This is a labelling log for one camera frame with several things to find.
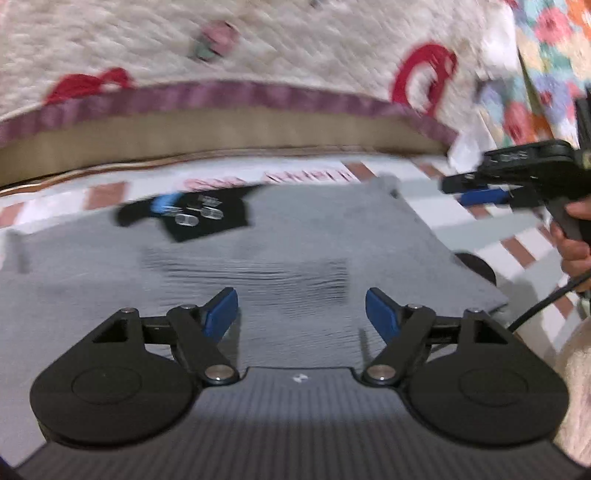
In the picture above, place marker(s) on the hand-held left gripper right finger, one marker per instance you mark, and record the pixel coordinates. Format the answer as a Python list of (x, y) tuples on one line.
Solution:
[(382, 314)]

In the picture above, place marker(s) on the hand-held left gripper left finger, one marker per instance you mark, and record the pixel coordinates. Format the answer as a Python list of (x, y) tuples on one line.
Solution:
[(220, 314)]

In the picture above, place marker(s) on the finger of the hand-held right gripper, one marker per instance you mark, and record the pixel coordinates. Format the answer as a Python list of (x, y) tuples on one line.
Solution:
[(475, 183), (482, 197)]

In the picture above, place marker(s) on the grey knit sweater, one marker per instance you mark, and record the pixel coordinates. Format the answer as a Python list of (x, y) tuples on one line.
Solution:
[(286, 258)]

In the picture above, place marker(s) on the person's right hand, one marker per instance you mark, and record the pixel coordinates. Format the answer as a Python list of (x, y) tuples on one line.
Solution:
[(575, 258)]

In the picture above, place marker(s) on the black round object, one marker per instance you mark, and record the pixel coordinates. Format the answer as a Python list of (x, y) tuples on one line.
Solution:
[(478, 266)]

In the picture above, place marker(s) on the colourful floral cloth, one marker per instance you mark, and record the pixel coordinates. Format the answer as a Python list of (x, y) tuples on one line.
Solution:
[(545, 60)]

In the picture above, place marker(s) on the cream fleece cloth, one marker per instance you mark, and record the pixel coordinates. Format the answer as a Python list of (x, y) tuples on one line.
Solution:
[(579, 397)]

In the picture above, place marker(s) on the white quilted blanket red print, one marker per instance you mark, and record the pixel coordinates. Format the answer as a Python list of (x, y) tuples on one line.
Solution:
[(295, 50)]

